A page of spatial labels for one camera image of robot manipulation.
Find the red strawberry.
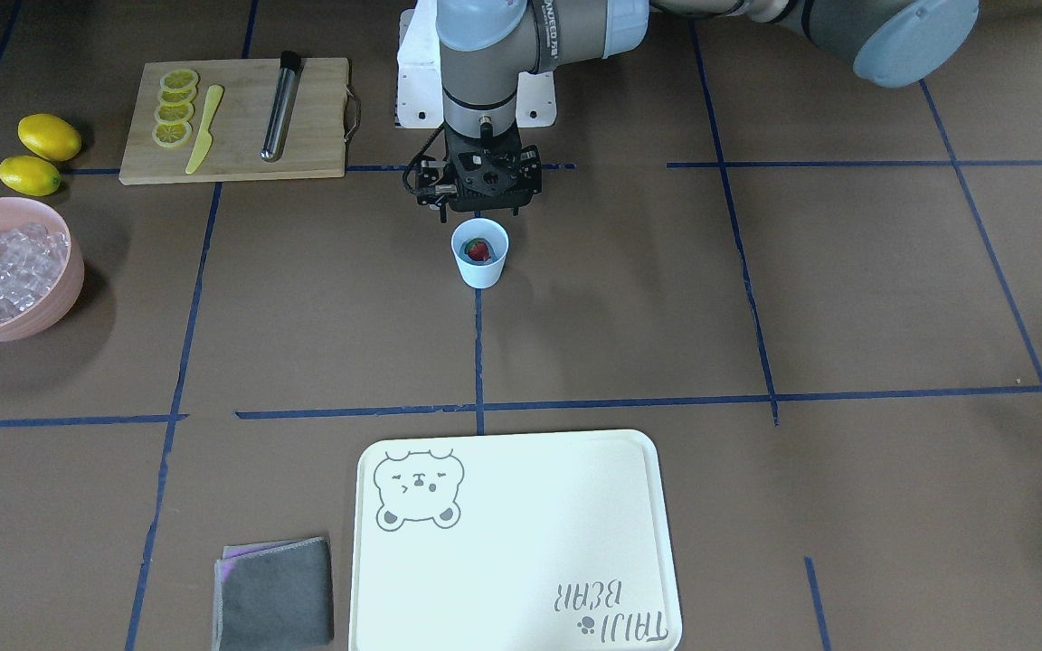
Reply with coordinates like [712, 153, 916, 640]
[462, 237, 495, 265]

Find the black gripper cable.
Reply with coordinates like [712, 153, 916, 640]
[403, 127, 450, 200]

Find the bamboo cutting board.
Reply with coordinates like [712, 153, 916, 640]
[118, 58, 355, 186]

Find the yellow lemon upper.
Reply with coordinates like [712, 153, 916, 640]
[16, 114, 82, 164]

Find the lemon slice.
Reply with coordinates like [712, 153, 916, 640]
[152, 122, 192, 149]
[158, 69, 199, 92]
[158, 86, 197, 107]
[156, 100, 194, 125]

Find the black steel muddler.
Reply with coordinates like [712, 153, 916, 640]
[261, 51, 302, 164]

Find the grey folded cloth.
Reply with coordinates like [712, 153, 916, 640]
[210, 537, 334, 650]

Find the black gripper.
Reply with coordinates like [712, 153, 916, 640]
[412, 128, 543, 218]

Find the lemon slice bottom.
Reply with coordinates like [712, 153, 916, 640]
[152, 122, 192, 149]

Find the light blue plastic cup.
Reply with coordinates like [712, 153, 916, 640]
[450, 218, 510, 289]

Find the yellow lemon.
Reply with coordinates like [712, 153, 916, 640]
[0, 156, 63, 197]
[16, 114, 82, 164]

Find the yellow lemon lower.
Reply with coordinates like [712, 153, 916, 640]
[0, 156, 63, 197]

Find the cream bear serving tray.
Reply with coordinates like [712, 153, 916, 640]
[347, 429, 683, 650]

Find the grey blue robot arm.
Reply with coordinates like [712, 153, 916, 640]
[397, 1, 979, 217]

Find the pile of clear ice cubes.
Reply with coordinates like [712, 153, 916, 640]
[0, 222, 71, 325]

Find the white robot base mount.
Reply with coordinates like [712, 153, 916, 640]
[394, 1, 559, 129]

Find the lemon slice top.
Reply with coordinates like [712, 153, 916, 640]
[158, 69, 199, 92]

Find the yellow plastic knife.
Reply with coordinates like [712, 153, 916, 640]
[185, 85, 226, 175]

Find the pink plastic bowl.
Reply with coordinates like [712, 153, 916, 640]
[0, 197, 84, 342]

